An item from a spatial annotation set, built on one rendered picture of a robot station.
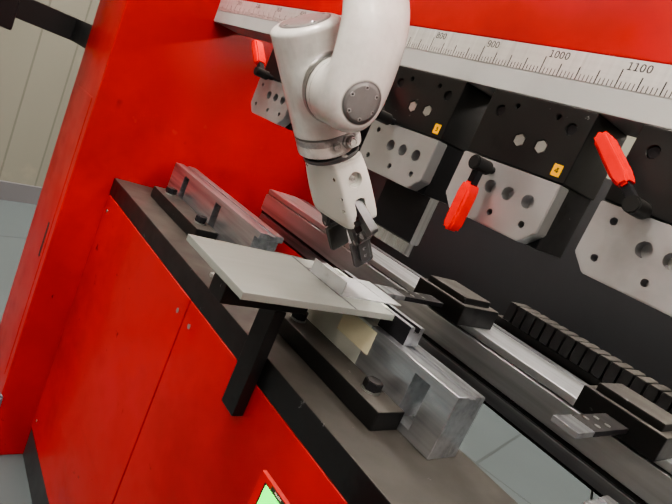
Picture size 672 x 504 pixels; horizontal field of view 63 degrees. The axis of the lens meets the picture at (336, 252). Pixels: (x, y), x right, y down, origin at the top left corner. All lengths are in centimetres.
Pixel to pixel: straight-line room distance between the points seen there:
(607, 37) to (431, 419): 50
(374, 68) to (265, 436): 51
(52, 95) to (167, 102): 246
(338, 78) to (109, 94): 98
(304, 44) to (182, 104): 94
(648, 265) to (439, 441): 33
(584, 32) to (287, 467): 65
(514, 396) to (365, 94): 59
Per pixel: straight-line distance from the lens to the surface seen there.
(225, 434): 90
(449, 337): 106
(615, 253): 63
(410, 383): 77
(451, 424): 75
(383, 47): 60
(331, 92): 59
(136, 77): 151
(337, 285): 79
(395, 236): 86
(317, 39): 64
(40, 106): 395
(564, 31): 76
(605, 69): 71
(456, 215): 69
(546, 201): 67
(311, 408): 73
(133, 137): 154
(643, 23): 71
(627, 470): 92
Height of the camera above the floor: 121
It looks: 11 degrees down
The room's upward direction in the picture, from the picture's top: 23 degrees clockwise
